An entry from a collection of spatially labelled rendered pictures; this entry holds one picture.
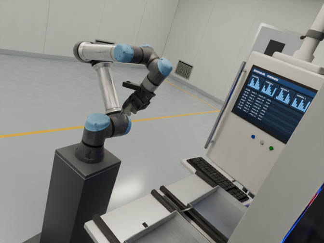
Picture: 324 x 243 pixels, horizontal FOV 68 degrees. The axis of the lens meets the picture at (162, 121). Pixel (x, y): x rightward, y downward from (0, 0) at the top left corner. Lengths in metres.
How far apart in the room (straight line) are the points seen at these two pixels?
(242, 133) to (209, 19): 5.84
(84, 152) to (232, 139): 0.89
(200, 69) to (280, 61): 5.68
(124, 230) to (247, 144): 0.92
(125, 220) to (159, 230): 0.13
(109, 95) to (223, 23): 5.82
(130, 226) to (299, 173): 0.66
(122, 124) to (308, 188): 1.04
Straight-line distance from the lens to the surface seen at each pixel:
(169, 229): 0.97
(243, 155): 1.56
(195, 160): 1.56
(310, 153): 0.40
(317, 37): 1.50
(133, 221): 0.95
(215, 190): 1.27
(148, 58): 1.12
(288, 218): 0.43
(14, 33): 5.64
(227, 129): 1.60
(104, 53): 1.15
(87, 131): 1.24
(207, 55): 7.01
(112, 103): 1.34
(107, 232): 0.87
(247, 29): 6.61
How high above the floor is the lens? 1.56
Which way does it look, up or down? 22 degrees down
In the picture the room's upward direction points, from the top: 19 degrees clockwise
